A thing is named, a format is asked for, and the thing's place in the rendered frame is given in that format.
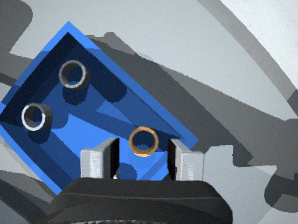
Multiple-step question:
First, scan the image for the grey metal bushing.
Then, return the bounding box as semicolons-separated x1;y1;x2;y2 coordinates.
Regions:
21;103;53;131
59;60;91;90

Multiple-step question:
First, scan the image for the steel bushing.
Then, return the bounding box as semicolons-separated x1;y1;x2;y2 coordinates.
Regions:
113;170;120;179

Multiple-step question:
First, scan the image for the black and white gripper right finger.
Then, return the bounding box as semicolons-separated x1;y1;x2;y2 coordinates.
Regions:
167;139;204;181

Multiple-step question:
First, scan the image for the bronze bushing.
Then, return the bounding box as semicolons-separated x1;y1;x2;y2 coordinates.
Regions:
129;126;159;157

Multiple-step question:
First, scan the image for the blue square crate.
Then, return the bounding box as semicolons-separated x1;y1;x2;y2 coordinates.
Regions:
0;21;199;195

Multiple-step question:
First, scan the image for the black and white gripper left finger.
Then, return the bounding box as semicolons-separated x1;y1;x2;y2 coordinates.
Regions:
81;137;120;179

